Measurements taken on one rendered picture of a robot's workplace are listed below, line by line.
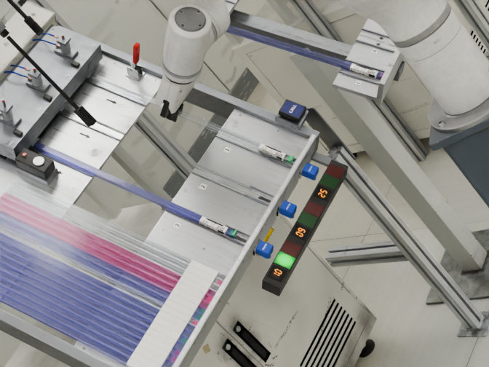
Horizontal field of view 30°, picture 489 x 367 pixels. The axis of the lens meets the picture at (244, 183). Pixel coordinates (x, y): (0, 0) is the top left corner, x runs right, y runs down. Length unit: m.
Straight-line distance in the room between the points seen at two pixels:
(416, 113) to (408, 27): 1.40
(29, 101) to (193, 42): 0.44
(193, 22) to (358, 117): 0.62
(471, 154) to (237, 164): 0.51
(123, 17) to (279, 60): 1.26
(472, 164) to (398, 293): 0.97
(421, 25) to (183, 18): 0.46
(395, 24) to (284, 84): 1.58
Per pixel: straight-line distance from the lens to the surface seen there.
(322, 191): 1.95
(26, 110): 2.03
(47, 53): 2.13
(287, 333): 2.33
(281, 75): 3.17
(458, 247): 2.51
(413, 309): 2.62
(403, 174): 2.35
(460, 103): 1.73
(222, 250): 1.86
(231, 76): 4.51
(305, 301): 2.38
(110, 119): 2.07
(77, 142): 2.04
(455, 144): 1.76
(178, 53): 1.82
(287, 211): 1.90
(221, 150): 2.00
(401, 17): 1.64
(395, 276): 2.76
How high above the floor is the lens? 1.56
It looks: 24 degrees down
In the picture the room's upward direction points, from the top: 42 degrees counter-clockwise
